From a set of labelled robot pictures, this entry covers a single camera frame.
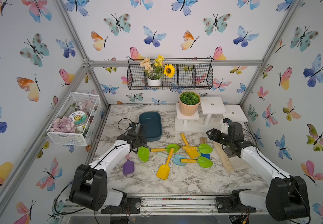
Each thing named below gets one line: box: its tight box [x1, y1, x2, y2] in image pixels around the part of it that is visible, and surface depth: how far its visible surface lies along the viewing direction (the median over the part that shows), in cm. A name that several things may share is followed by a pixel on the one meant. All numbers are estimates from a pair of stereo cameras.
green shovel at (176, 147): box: [150, 143, 182, 153], surface depth 95 cm
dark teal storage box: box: [138, 111, 163, 142], surface depth 111 cm
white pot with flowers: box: [139, 55, 176, 87], surface depth 86 cm
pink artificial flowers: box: [49, 116, 77, 133], surface depth 61 cm
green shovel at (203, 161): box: [180, 156, 214, 168], surface depth 91 cm
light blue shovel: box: [156, 151, 188, 167], surface depth 93 cm
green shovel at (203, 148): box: [182, 143, 214, 154], surface depth 96 cm
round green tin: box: [69, 111, 89, 127], surface depth 67 cm
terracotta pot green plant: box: [178, 91, 201, 117], surface depth 88 cm
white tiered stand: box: [175, 96, 249, 133], surface depth 95 cm
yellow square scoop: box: [180, 133, 200, 160], surface depth 95 cm
